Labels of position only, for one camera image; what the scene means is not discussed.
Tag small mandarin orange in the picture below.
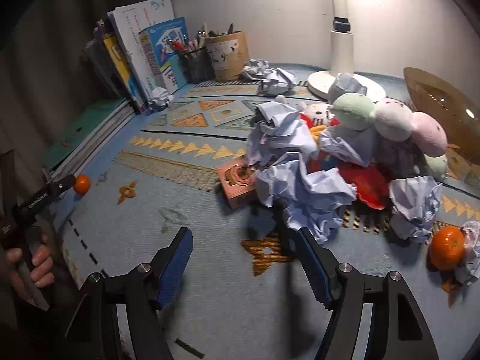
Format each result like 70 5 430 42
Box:
73 174 92 196

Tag white desk lamp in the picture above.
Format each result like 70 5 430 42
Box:
307 0 387 103

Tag person's left hand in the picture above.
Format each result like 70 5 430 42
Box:
5 234 55 301

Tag large mandarin orange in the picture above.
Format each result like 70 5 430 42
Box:
428 226 466 272

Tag white workbook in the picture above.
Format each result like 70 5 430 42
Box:
108 0 175 106

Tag patterned woven mat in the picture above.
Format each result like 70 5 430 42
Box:
52 62 480 360

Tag paper ball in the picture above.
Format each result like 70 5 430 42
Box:
257 67 299 95
388 176 444 244
148 87 174 111
255 154 357 244
245 101 319 166
328 74 368 103
454 221 480 286
317 125 377 167
242 59 271 80

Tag brown pen holder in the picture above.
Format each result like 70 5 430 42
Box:
204 31 249 82

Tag dark upright books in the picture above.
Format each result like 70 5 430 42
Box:
82 19 124 100

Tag red plush toy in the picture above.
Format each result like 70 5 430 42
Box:
309 155 392 211

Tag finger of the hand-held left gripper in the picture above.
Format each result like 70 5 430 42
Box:
47 174 76 197

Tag bunch of colourful pens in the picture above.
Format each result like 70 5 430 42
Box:
167 34 205 57

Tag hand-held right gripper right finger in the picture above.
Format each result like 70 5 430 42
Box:
294 227 439 360

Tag black mesh pen holder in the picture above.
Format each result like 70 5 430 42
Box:
179 47 215 84

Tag pink cardboard box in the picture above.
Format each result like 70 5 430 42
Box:
217 156 263 211

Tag gold ribbed bowl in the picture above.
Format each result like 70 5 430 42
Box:
403 67 480 166

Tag stack of flat books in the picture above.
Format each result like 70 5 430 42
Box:
49 105 136 181

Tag pastel dango plush toy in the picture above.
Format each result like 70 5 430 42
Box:
329 93 449 158
424 154 451 181

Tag blue illustrated book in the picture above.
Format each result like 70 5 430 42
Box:
139 17 190 96

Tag white cat plush toy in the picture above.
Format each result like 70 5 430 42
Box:
274 95 340 136

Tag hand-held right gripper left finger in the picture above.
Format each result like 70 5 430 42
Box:
65 227 194 360

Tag bunch of dark pens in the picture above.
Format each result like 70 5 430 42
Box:
197 22 237 39

